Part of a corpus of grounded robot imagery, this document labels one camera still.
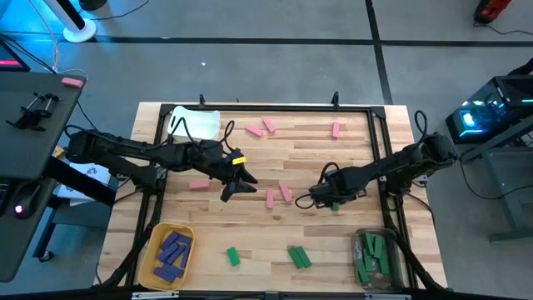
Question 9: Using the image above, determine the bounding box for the clear plastic bin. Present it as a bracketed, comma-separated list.
[351, 227, 403, 293]

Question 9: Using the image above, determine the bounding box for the white plastic bin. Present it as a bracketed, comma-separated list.
[167, 105, 222, 142]

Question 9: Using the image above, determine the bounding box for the black computer mouse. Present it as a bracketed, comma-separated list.
[12, 182, 42, 221]

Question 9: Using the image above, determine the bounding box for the black desk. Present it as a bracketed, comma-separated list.
[0, 70, 87, 283]

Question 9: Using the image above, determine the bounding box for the black monitor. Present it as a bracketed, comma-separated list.
[0, 38, 32, 73]

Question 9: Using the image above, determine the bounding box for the black bar clamp tool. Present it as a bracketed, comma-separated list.
[5, 92, 62, 133]

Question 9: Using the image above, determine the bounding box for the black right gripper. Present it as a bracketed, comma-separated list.
[307, 170, 367, 208]

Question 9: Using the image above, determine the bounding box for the black floor cable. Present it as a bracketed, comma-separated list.
[90, 0, 150, 22]
[473, 21, 533, 37]

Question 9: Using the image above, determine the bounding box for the grey metal stand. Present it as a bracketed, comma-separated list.
[457, 120, 533, 243]

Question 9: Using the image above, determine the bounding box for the computer case with lights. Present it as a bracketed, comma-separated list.
[445, 74, 533, 146]

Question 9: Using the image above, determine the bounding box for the backlit keyboard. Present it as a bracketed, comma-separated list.
[0, 178, 12, 209]

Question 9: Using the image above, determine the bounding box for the white printed paper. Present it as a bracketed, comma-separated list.
[56, 160, 116, 202]

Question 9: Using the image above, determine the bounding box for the white tower fan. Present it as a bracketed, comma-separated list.
[41, 0, 98, 43]

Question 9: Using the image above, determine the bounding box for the red device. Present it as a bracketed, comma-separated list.
[473, 0, 513, 24]

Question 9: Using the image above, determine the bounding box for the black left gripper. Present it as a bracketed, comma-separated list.
[189, 143, 259, 203]

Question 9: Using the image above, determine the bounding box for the yellow plastic bin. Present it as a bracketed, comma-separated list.
[137, 222, 196, 292]

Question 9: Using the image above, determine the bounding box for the black round stand base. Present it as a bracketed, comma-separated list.
[77, 0, 109, 12]

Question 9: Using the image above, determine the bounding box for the grey desk foot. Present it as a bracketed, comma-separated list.
[32, 198, 112, 264]

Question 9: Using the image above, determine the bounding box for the silver metal bracket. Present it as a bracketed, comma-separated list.
[132, 291, 180, 300]

